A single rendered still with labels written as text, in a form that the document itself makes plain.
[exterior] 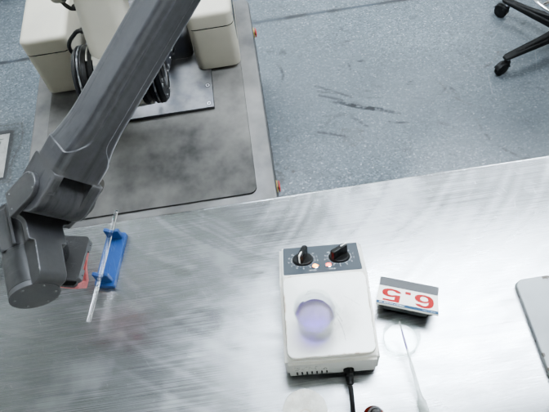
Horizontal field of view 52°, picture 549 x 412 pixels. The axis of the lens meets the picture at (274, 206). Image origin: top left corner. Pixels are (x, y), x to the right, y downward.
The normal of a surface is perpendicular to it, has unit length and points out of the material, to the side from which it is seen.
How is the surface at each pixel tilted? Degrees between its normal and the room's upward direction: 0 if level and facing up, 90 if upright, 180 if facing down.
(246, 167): 0
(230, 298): 0
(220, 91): 0
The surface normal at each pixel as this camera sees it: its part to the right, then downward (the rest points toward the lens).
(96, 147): 0.60, 0.55
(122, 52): -0.55, -0.18
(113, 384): -0.09, -0.51
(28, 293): 0.38, 0.79
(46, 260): 0.75, -0.52
